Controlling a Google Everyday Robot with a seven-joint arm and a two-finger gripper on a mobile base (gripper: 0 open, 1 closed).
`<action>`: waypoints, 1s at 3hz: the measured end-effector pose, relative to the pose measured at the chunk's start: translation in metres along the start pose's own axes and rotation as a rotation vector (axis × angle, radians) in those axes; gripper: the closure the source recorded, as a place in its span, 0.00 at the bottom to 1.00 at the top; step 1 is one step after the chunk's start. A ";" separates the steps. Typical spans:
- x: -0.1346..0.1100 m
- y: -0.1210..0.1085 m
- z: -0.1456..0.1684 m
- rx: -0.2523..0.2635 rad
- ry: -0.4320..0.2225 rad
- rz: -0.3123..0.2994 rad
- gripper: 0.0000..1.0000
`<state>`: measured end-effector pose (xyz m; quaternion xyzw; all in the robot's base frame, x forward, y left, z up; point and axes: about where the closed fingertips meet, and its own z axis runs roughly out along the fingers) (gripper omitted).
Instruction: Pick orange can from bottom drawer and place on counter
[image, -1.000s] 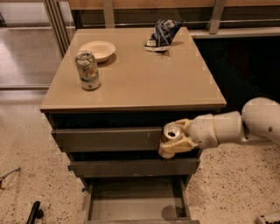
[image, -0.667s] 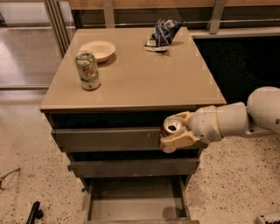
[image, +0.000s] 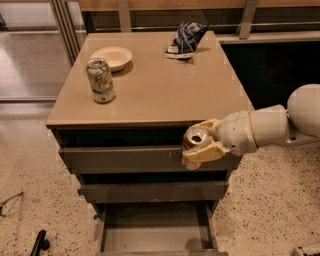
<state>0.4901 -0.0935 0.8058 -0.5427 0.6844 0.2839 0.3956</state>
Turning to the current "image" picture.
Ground grey three-drawer cabinet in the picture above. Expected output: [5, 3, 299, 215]
[45, 30, 260, 256]

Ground white base at corner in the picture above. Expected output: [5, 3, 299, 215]
[292, 243, 320, 256]

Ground orange soda can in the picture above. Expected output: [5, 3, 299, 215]
[181, 127, 210, 170]

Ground green white soda can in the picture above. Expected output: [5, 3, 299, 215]
[86, 58, 115, 103]

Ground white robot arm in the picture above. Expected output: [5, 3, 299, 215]
[181, 84, 320, 170]

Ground grey open bottom drawer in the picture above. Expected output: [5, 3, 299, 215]
[95, 202, 229, 256]

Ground white shallow bowl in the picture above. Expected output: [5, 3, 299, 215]
[91, 47, 132, 72]

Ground grey middle drawer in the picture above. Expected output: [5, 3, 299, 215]
[80, 181, 228, 203]

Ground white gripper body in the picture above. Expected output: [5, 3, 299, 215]
[217, 111, 257, 156]

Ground grey top drawer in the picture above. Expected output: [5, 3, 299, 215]
[58, 143, 248, 175]

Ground blue white sneaker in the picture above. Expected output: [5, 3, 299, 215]
[164, 22, 208, 59]

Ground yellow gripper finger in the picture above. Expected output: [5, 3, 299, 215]
[193, 118, 221, 130]
[182, 139, 231, 164]

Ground black object on floor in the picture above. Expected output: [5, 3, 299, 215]
[30, 230, 50, 256]

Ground thin metal rod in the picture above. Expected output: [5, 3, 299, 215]
[0, 190, 24, 216]

